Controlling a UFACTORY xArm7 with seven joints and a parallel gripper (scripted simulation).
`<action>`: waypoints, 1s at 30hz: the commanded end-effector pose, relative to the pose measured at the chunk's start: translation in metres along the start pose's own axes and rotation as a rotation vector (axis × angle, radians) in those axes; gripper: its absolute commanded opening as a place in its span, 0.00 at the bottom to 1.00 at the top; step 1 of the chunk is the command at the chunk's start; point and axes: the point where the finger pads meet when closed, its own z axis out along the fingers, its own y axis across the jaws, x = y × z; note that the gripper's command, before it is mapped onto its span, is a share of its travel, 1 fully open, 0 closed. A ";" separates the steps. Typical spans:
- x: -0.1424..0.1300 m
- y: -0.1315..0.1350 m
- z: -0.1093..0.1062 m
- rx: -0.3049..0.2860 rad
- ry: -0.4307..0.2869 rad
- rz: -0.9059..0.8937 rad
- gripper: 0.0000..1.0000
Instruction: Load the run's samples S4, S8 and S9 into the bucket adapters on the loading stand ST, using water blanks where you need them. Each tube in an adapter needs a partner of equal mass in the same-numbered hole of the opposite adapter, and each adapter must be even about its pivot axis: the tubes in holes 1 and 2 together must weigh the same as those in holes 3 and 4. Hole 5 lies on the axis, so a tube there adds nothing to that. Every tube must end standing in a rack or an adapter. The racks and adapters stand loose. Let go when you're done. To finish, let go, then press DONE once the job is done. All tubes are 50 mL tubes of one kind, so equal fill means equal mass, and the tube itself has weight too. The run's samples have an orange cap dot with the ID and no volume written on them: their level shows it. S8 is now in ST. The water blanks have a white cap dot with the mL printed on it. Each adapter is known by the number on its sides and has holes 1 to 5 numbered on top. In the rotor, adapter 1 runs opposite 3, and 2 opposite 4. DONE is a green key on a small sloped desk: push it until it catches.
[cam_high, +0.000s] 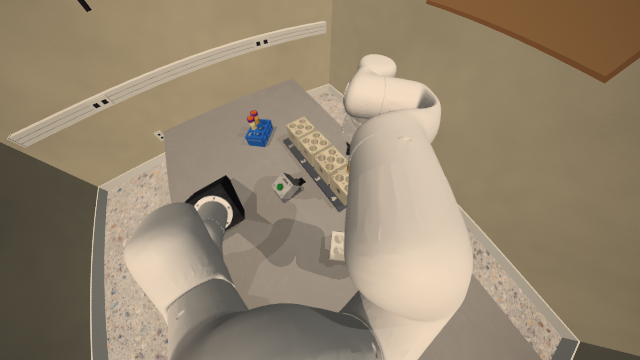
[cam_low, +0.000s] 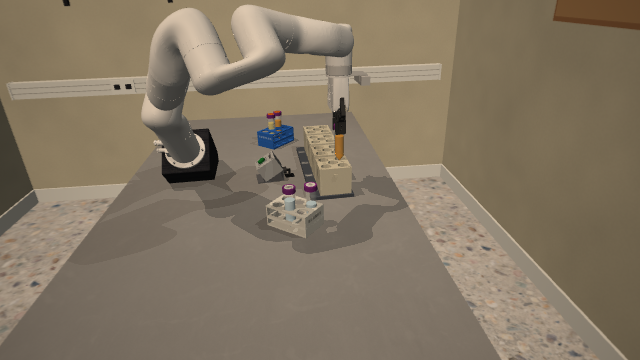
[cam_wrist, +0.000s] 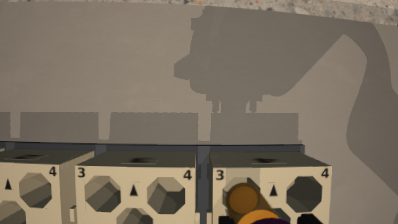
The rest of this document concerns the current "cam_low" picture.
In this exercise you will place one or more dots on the beige tube rack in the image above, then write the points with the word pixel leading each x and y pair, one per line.
pixel 304 225

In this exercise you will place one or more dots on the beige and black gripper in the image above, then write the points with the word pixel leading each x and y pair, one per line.
pixel 338 96

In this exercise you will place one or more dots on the beige bucket adapter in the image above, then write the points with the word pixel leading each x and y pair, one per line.
pixel 314 130
pixel 333 176
pixel 324 139
pixel 320 151

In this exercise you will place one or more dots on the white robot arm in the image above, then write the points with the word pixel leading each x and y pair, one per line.
pixel 257 32

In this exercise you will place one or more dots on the blue tube rack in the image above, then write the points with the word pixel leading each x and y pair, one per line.
pixel 267 140

